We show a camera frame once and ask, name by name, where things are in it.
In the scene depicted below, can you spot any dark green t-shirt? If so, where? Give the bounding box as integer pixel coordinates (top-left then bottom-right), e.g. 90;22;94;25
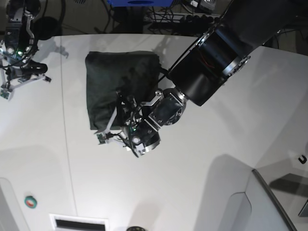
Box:
85;51;161;130

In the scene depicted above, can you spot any small black round object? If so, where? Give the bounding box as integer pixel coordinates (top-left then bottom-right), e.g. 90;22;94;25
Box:
127;226;146;231

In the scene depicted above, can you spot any black U-shaped hook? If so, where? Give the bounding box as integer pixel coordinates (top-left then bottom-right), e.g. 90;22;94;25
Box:
298;155;308;164

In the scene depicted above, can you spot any grey power strip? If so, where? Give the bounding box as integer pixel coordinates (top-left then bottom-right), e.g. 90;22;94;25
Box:
143;12;220;23

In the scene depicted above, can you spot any blue plastic bin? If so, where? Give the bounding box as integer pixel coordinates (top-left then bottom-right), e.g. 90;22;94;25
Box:
107;0;173;7

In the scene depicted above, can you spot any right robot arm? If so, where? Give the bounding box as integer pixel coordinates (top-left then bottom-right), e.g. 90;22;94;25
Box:
0;0;66;98

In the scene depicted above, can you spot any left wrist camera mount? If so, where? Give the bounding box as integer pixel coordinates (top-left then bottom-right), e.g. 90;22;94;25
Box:
96;133;109;145

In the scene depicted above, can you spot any green red tape roll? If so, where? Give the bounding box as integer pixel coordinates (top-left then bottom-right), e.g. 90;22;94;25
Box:
24;196;38;209

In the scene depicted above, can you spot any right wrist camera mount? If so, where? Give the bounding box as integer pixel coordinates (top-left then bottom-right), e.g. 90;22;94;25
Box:
0;88;13;101

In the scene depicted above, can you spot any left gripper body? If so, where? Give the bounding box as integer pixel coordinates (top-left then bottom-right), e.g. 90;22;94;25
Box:
93;89;144;147

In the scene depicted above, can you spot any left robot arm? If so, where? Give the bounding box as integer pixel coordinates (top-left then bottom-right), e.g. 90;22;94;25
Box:
96;0;308;157

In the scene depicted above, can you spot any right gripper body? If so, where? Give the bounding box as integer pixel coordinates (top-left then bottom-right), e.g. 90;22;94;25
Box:
0;60;51;90

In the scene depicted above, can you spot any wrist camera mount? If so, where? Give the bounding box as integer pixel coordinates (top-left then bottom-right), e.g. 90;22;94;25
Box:
96;133;109;145
0;88;13;101

